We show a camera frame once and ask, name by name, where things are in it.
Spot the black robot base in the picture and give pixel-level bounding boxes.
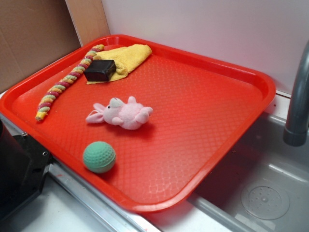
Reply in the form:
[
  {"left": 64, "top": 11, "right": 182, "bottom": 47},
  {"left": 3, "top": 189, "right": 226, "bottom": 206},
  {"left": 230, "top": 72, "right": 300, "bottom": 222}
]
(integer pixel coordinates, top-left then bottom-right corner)
[{"left": 0, "top": 122, "right": 51, "bottom": 221}]

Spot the red plastic tray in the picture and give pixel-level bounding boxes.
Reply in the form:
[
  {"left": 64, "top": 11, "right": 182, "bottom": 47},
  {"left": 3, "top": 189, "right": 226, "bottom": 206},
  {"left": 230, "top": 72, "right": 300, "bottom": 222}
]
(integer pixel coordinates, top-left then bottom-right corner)
[{"left": 0, "top": 35, "right": 276, "bottom": 213}]

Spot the pink plush bunny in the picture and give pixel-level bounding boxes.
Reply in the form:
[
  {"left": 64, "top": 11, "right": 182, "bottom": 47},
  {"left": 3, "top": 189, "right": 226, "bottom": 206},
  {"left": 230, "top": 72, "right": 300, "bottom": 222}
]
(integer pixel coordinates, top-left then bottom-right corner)
[{"left": 86, "top": 96, "right": 153, "bottom": 130}]

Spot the yellow cloth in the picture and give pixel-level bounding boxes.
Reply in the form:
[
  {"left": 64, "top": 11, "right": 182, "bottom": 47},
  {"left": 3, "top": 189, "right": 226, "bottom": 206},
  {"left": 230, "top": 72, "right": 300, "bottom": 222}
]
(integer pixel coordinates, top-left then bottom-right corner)
[{"left": 95, "top": 44, "right": 152, "bottom": 81}]

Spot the green dimpled ball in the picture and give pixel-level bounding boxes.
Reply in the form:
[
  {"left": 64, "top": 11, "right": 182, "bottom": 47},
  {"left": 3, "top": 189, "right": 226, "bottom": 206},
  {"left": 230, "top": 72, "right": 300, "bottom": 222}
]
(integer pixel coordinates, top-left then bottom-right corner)
[{"left": 83, "top": 141, "right": 116, "bottom": 174}]

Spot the black rectangular block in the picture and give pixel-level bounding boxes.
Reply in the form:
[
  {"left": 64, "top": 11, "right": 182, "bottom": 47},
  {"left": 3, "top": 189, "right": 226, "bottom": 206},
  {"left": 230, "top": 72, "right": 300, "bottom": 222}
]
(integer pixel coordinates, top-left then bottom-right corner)
[{"left": 84, "top": 60, "right": 116, "bottom": 82}]

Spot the grey plastic sink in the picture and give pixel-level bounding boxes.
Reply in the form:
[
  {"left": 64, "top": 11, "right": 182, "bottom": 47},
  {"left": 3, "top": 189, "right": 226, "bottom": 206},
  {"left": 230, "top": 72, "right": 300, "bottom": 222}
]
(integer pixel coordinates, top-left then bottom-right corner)
[{"left": 147, "top": 113, "right": 309, "bottom": 232}]

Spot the grey faucet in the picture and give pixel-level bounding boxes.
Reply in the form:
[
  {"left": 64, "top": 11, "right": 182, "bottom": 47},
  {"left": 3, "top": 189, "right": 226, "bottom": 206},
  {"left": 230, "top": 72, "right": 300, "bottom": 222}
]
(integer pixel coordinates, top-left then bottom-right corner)
[{"left": 283, "top": 44, "right": 309, "bottom": 146}]

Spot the brown cardboard panel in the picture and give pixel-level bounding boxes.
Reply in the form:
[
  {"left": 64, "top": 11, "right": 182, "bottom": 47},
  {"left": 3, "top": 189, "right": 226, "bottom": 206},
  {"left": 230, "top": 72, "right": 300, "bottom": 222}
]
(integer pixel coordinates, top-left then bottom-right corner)
[{"left": 0, "top": 0, "right": 110, "bottom": 92}]

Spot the multicolored twisted rope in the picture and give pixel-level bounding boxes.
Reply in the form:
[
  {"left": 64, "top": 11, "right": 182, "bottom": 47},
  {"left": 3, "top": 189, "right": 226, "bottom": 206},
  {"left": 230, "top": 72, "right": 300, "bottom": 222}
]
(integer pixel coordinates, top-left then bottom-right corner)
[{"left": 35, "top": 44, "right": 105, "bottom": 122}]

